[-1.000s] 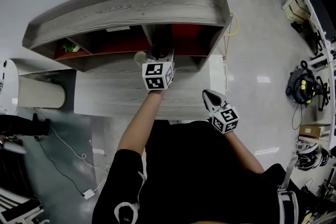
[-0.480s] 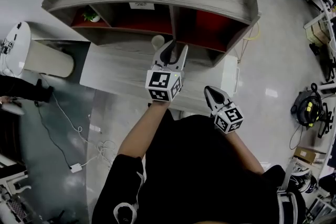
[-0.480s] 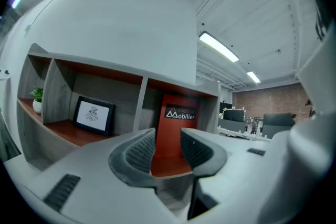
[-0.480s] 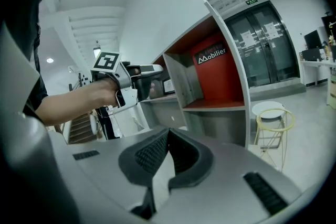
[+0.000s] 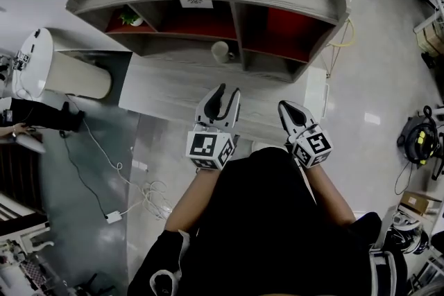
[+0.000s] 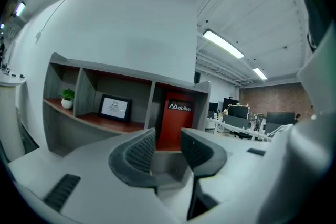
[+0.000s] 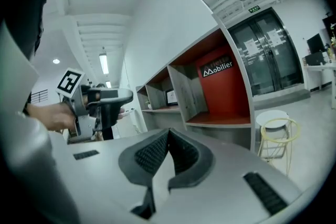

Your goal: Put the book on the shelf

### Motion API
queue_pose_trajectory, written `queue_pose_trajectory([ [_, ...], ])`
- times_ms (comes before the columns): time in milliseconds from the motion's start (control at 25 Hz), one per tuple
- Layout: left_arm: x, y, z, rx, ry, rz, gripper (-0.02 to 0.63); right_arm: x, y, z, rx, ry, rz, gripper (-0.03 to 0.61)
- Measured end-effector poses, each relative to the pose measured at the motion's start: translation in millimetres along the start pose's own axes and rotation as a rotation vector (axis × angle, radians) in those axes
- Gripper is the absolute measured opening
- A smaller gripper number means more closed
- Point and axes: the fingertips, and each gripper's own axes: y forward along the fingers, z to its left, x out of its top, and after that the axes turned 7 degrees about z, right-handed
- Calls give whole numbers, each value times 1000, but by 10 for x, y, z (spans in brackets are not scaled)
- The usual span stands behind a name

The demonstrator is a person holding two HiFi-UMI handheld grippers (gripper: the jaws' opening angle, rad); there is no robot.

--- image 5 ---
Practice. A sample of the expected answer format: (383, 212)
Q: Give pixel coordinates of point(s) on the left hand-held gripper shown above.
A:
(204, 145)

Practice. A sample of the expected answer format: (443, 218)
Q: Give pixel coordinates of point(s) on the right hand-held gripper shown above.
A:
(315, 147)

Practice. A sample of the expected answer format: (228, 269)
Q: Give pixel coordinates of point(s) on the person's left forearm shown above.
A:
(192, 199)

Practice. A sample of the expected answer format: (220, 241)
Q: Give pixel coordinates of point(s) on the person's right forearm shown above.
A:
(329, 194)

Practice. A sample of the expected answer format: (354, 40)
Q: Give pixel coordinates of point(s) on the beige mug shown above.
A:
(220, 52)

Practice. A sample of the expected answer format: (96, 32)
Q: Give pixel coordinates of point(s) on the white printed card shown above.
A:
(196, 3)

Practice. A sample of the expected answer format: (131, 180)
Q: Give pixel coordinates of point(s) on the person's black clothing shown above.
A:
(263, 225)

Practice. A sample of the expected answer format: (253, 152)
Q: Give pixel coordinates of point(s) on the small green potted plant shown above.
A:
(131, 18)

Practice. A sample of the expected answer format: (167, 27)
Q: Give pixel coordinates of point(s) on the black and yellow vacuum cleaner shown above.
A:
(421, 140)

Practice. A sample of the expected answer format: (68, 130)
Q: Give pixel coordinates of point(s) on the brown cardboard box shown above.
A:
(419, 201)

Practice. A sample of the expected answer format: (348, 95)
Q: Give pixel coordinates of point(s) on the white power adapter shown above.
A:
(113, 217)

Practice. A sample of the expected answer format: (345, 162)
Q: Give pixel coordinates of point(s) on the white cylindrical air conditioner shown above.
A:
(66, 69)

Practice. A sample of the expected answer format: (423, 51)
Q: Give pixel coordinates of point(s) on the dark wooden cabinet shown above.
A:
(19, 176)

